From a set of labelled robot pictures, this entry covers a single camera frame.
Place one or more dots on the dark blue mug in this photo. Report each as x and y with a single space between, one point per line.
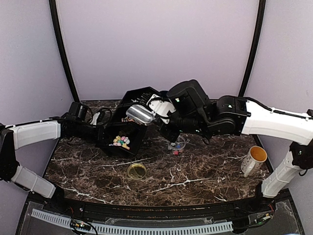
163 94

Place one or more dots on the metal scoop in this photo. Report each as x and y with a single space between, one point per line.
140 114

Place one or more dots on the black three-compartment candy tray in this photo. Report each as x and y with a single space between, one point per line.
135 132

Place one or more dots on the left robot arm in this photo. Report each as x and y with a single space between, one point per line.
70 124

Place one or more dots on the white slotted cable duct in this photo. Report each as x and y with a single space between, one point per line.
81 228

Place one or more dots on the clear plastic jar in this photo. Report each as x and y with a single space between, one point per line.
178 146

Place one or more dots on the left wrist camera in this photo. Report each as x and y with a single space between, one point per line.
97 118

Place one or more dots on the right black frame post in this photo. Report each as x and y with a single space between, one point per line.
253 48

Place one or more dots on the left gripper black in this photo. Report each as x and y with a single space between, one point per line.
100 130

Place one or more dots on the left black frame post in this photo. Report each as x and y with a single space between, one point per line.
62 50

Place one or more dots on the black frame post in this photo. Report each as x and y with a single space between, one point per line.
253 48
62 50

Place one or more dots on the gold jar lid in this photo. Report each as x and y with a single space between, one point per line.
137 171

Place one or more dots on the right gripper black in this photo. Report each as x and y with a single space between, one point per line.
170 135

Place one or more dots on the white mug yellow inside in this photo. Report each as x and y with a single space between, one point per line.
253 160

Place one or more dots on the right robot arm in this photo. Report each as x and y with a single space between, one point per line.
186 108

